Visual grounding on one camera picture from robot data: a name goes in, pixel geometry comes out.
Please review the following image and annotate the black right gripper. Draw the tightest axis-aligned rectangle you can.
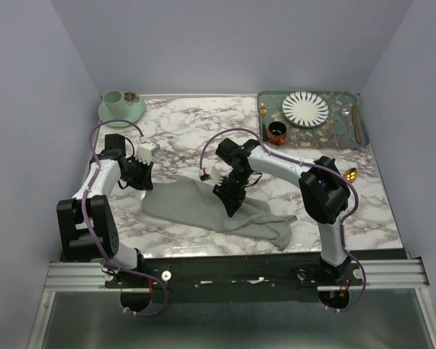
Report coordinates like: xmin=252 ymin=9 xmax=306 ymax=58
xmin=212 ymin=169 xmax=251 ymax=218

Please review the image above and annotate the grey woven cloth napkin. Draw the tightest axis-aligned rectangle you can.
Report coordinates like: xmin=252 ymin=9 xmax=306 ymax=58
xmin=142 ymin=177 xmax=298 ymax=249

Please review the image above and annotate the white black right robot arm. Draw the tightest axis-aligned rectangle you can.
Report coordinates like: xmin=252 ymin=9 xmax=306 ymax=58
xmin=213 ymin=138 xmax=350 ymax=285

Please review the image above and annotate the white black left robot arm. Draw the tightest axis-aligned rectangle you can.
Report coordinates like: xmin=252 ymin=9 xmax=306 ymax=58
xmin=56 ymin=134 xmax=160 ymax=287

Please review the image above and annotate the mint green floral plate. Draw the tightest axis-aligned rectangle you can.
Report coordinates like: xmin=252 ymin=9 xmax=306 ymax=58
xmin=98 ymin=92 xmax=146 ymax=128

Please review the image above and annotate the mint green cup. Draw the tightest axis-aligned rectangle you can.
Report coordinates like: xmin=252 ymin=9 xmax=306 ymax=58
xmin=102 ymin=90 xmax=127 ymax=119

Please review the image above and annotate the red black tea cup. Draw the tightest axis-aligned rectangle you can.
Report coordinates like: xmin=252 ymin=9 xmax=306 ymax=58
xmin=266 ymin=121 xmax=287 ymax=146

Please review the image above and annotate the white blue striped plate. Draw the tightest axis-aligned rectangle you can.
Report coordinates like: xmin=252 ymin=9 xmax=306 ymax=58
xmin=281 ymin=92 xmax=330 ymax=128

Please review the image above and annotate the gold spoon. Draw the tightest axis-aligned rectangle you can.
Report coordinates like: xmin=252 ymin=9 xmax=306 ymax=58
xmin=344 ymin=167 xmax=358 ymax=182

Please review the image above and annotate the teal floral serving tray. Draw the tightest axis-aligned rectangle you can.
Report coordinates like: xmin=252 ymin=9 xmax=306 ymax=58
xmin=257 ymin=91 xmax=369 ymax=149

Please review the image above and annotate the silver spoon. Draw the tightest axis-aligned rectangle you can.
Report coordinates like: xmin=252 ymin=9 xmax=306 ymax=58
xmin=339 ymin=108 xmax=355 ymax=142

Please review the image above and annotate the brown wooden knife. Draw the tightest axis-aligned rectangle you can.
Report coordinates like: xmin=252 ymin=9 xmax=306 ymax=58
xmin=351 ymin=104 xmax=362 ymax=144

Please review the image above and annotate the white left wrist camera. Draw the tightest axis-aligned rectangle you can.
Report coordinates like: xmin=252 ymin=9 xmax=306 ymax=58
xmin=135 ymin=142 xmax=161 ymax=164

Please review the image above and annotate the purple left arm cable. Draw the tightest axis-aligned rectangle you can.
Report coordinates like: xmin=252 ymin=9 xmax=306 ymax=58
xmin=80 ymin=119 xmax=169 ymax=317

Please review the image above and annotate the black metal base frame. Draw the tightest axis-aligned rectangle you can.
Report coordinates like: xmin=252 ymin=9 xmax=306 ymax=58
xmin=60 ymin=250 xmax=410 ymax=305

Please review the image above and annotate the gold fork green handle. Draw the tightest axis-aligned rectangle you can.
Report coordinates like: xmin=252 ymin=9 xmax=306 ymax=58
xmin=259 ymin=103 xmax=267 ymax=142

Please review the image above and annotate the aluminium extrusion rail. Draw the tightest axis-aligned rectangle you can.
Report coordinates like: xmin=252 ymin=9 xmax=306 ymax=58
xmin=44 ymin=259 xmax=429 ymax=293

